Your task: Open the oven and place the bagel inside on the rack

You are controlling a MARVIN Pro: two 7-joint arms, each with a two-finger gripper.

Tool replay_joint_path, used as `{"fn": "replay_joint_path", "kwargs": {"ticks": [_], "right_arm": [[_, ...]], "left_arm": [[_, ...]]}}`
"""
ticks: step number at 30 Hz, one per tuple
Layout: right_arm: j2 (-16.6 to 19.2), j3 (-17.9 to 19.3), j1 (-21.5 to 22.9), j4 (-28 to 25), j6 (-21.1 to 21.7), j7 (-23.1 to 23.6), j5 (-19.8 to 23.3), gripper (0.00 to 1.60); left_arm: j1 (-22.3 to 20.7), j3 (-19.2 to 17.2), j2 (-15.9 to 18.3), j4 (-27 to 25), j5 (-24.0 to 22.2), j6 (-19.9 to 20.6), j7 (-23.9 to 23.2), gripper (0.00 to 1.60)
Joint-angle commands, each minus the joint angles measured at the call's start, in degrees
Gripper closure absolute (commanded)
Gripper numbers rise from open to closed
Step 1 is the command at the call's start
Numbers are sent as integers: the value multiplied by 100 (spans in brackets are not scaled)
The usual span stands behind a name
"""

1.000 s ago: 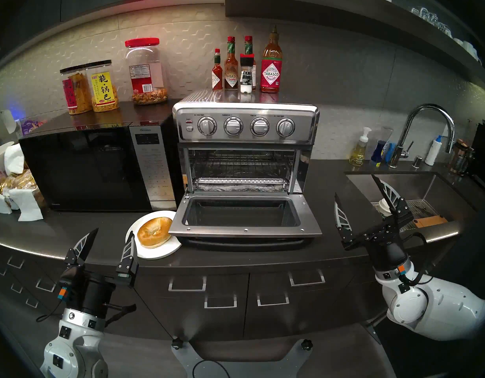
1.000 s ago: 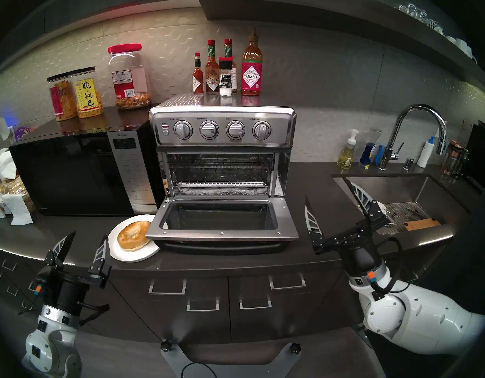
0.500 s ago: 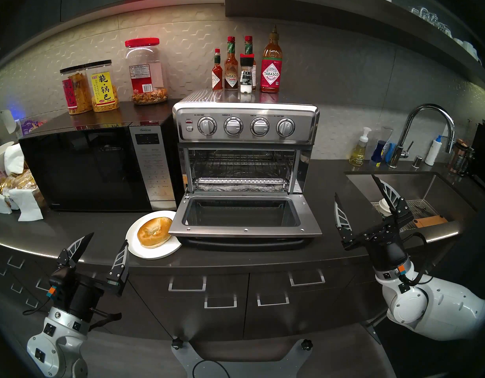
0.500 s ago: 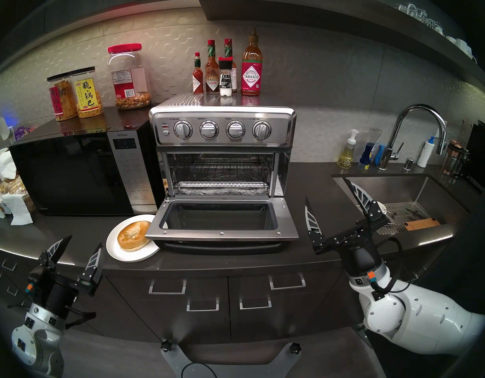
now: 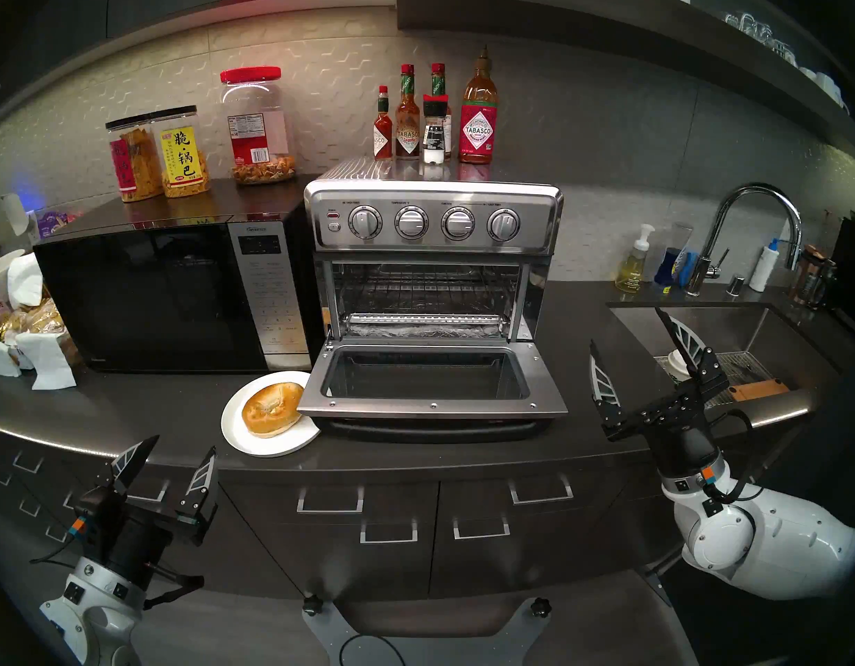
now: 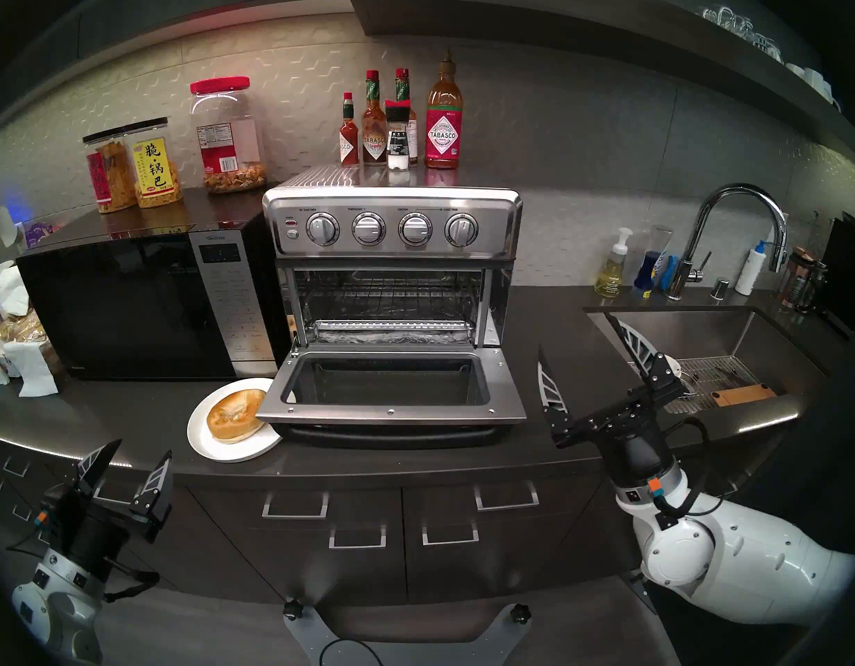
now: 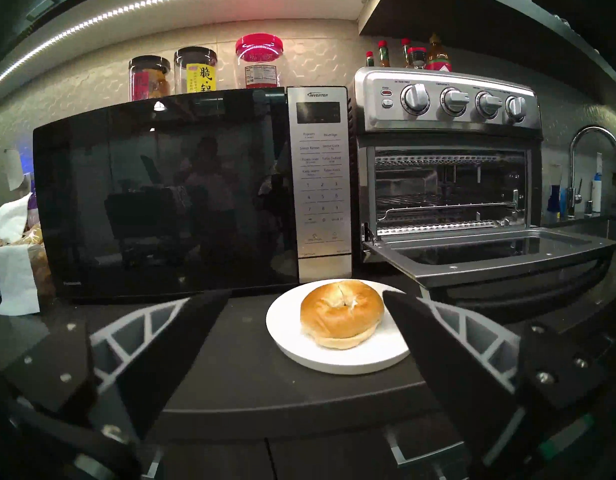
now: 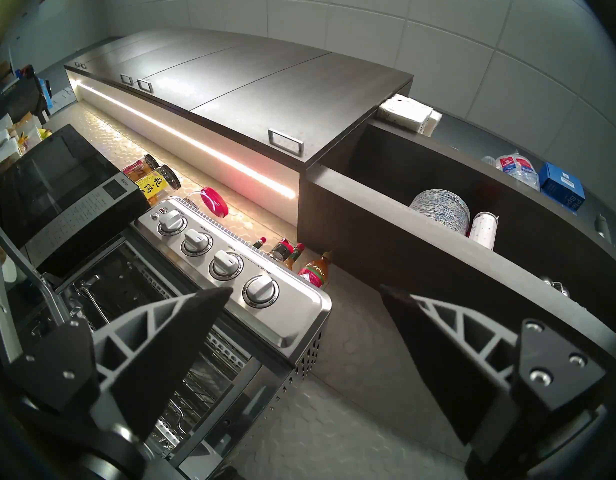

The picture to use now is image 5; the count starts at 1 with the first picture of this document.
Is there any dark open wall shelf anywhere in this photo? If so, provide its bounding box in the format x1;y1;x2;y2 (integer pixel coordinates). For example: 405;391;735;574
398;0;855;169

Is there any golden brown bagel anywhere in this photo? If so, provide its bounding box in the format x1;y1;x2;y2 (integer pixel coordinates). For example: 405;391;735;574
242;382;305;438

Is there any large white folded napkin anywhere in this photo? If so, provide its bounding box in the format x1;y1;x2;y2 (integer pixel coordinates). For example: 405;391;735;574
15;332;77;391

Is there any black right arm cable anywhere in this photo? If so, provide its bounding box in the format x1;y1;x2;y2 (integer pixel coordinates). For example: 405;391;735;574
705;408;765;506

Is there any copper french press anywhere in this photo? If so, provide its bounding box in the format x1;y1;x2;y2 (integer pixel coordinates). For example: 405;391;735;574
790;245;837;310

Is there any wire sink grid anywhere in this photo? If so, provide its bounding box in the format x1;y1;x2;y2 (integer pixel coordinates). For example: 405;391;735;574
653;351;778;409

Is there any yellow soap pump bottle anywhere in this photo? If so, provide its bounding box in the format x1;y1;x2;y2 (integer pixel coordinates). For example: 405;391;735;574
615;224;656;295

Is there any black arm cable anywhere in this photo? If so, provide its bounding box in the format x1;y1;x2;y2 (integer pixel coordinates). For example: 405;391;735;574
705;408;765;506
29;526;83;570

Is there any small red Tabasco bottle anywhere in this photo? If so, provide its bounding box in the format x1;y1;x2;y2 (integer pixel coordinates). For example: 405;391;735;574
373;85;394;162

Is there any black base cable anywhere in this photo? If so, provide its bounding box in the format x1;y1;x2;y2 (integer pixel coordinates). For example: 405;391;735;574
339;632;407;666

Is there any stainless steel sink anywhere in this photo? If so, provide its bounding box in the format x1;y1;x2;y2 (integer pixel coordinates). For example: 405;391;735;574
606;300;842;422

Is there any white round plate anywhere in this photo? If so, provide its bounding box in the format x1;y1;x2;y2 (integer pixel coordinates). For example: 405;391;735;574
221;371;322;459

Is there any bagged bread loaf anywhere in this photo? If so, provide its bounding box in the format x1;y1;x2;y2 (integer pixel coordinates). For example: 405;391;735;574
0;298;81;367

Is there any black microwave oven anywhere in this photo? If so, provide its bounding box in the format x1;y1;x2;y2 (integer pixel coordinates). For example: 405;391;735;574
34;179;326;375

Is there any large Tabasco sauce bottle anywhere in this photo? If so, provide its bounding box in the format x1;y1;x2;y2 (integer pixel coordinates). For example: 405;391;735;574
459;45;500;165

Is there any red lid clear jar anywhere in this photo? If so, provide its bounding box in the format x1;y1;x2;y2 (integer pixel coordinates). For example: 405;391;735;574
220;67;298;186

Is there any blue dish soap bottle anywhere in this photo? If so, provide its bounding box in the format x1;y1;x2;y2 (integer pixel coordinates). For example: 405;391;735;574
653;222;694;296

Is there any crumpled white paper towel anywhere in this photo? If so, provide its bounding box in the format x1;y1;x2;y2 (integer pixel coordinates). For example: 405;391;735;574
7;252;45;309

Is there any chrome gooseneck faucet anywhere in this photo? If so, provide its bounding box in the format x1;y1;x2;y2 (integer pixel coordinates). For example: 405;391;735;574
683;183;805;298

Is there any black cap salt grinder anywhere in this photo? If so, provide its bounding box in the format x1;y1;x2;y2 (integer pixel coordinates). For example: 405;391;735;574
422;94;449;167

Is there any glass toaster oven door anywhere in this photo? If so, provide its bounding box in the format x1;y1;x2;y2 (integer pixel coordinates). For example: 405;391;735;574
297;339;569;443

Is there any yellow label snack jar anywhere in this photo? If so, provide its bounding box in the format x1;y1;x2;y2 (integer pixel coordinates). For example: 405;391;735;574
152;105;212;199

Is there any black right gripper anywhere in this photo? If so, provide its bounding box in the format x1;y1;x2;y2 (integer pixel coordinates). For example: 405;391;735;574
590;309;732;479

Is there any wooden cutting board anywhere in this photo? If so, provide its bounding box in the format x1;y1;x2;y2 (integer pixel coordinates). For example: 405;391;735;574
728;378;792;403

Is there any under-cabinet LED strip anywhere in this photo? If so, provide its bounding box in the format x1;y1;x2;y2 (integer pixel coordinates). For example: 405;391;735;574
107;0;398;41

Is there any green label Tabasco bottle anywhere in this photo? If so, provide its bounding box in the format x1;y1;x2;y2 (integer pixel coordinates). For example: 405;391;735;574
431;63;453;160

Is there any purple snack packet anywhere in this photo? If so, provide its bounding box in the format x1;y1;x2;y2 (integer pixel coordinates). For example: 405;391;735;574
38;210;78;239

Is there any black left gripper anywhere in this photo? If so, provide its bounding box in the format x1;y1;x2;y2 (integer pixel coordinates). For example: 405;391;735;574
98;435;218;589

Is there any silver drawer handle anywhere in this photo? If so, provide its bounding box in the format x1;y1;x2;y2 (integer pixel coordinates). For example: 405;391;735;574
360;519;418;545
509;474;574;506
297;486;364;515
453;515;510;540

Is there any metal oven rack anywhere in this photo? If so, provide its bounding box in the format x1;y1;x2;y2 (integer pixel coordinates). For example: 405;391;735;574
344;313;506;327

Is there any foil lined oven tray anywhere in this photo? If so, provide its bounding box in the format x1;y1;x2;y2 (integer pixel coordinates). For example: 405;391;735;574
348;323;503;340

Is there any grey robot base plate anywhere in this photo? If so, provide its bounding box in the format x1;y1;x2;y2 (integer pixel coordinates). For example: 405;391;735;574
301;595;554;666

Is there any black countertop appliance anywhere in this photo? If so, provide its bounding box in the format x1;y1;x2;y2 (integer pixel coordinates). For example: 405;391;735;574
826;212;855;336

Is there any dark base cabinet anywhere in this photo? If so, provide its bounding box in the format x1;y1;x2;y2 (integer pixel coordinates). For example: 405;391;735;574
0;422;685;603

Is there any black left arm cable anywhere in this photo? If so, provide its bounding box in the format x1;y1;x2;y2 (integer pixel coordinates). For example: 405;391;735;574
29;526;83;570

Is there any stainless steel toaster oven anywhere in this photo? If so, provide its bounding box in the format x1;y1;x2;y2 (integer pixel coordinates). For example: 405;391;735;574
304;157;565;346

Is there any white blue-top pump bottle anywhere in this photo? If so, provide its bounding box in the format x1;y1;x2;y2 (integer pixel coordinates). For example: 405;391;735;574
749;238;783;293

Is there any red label snack jar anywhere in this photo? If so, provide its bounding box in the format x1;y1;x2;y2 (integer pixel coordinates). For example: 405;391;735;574
106;115;163;203

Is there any silver oven knob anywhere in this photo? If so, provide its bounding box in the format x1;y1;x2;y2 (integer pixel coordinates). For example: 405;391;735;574
486;208;520;243
394;206;430;241
441;207;476;241
348;205;383;240

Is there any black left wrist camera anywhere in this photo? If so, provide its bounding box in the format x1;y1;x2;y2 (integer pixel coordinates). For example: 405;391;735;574
70;491;120;558

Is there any orange sauce Tabasco bottle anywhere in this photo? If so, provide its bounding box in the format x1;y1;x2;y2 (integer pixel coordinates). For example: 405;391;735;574
396;64;422;162

